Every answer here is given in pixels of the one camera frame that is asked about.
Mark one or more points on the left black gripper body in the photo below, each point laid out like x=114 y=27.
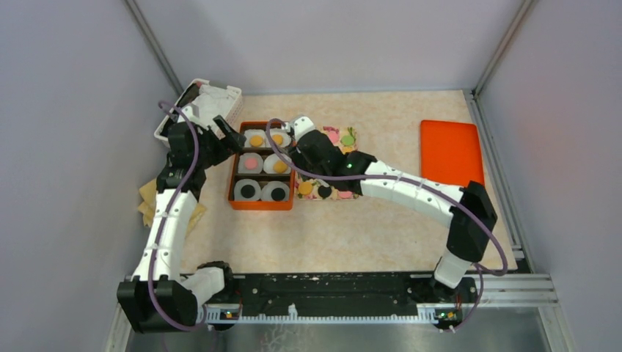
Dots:
x=213 y=150

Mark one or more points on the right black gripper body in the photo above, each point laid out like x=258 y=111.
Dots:
x=298 y=159

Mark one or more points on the yellow cookie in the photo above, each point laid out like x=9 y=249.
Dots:
x=305 y=188
x=278 y=139
x=279 y=167
x=256 y=141

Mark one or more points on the pink cookie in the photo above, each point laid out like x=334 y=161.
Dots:
x=334 y=136
x=345 y=195
x=251 y=163

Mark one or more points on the floral serving tray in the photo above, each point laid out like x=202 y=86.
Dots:
x=316 y=183

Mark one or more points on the orange cookie box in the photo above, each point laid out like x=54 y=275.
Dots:
x=261 y=178

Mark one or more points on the black cookie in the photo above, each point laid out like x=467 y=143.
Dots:
x=248 y=191
x=278 y=194
x=324 y=192

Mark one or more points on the orange box lid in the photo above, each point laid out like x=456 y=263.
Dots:
x=450 y=152

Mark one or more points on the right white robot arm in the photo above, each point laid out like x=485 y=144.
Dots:
x=466 y=211

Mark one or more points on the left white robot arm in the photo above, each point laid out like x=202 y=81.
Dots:
x=157 y=298

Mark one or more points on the pink cookie back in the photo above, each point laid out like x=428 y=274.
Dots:
x=334 y=136

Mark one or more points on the paper cup back right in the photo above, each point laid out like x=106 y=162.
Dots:
x=280 y=131

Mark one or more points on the paper cup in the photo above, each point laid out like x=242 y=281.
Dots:
x=280 y=131
x=236 y=190
x=268 y=163
x=250 y=132
x=266 y=190
x=241 y=169

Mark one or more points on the paper cup back left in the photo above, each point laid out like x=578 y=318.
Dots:
x=250 y=132

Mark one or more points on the paper cup middle left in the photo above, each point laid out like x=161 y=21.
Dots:
x=241 y=169

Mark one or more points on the green cookie back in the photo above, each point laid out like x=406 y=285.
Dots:
x=348 y=140

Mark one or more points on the white cloth in basket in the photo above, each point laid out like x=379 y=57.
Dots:
x=216 y=101

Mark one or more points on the paper cup middle right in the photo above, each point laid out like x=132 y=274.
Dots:
x=268 y=163

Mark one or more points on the white plastic basket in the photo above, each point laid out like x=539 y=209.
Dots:
x=191 y=92

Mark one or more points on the black cookie front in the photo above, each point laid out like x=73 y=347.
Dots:
x=324 y=192

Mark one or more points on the pink cookie front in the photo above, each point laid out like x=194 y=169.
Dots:
x=345 y=195

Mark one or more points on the paper cup front right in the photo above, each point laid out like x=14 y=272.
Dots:
x=266 y=190

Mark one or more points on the paper cup front left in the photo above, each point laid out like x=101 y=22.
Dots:
x=236 y=190

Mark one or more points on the yellow folded cloth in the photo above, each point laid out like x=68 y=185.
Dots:
x=148 y=206

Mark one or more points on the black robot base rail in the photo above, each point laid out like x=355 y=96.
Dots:
x=339 y=295

